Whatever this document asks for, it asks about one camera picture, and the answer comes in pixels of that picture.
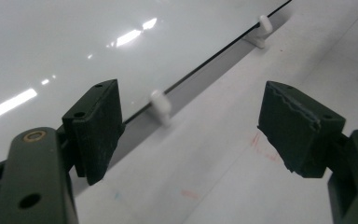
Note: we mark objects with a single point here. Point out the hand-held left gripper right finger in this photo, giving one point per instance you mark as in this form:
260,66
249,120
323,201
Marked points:
295,137

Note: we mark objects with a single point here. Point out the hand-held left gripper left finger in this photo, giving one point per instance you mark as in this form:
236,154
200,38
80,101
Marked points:
96,133

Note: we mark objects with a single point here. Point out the white whiteboard with dark rim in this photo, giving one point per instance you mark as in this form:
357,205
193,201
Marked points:
74,37

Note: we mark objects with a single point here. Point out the white plastic board stand foot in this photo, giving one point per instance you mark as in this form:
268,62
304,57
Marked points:
261,31
161,107

